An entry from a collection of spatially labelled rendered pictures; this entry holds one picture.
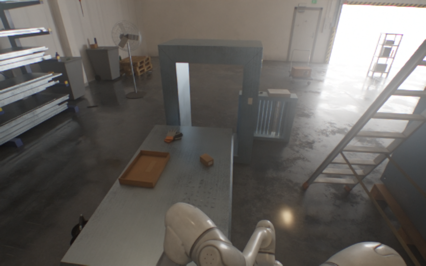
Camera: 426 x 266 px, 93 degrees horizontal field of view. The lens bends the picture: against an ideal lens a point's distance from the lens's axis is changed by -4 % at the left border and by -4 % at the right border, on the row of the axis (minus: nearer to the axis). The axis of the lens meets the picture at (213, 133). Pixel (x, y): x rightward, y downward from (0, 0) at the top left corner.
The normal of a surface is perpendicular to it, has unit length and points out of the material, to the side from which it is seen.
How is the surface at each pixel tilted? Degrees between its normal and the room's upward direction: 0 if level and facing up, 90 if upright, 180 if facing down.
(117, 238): 0
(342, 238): 0
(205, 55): 90
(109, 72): 95
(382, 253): 12
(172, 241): 58
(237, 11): 90
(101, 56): 95
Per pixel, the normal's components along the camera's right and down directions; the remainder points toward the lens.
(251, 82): -0.15, 0.49
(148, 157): 0.00, -0.87
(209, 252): -0.31, -0.40
